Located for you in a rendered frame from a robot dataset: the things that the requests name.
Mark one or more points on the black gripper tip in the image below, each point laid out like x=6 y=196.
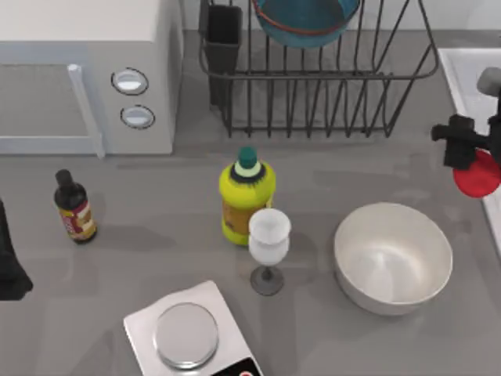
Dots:
x=9 y=266

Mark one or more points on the blue bowl with red rim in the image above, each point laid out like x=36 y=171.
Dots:
x=301 y=31

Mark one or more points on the pale microwave oven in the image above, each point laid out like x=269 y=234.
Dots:
x=156 y=23

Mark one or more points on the yellow-green bottle with green cap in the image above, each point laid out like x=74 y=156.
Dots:
x=240 y=196

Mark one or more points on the microwave oven door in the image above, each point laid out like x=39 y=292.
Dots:
x=35 y=102

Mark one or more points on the grey rounded box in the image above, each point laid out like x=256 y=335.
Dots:
x=490 y=80

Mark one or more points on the white kitchen scale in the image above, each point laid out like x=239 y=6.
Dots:
x=184 y=333

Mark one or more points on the small round microwave knob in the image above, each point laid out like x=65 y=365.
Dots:
x=137 y=116

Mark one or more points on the white wine glass grey foot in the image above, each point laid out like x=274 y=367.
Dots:
x=269 y=239

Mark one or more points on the large round microwave knob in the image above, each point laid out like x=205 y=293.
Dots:
x=130 y=81

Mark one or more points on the red cup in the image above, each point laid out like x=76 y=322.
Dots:
x=479 y=178

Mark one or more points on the large white bowl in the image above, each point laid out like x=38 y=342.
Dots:
x=391 y=258

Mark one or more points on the dark brown sauce bottle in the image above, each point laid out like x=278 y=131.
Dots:
x=74 y=211

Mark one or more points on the black utensil holder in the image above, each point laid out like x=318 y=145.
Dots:
x=222 y=35

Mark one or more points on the white sink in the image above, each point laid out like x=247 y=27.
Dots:
x=466 y=78

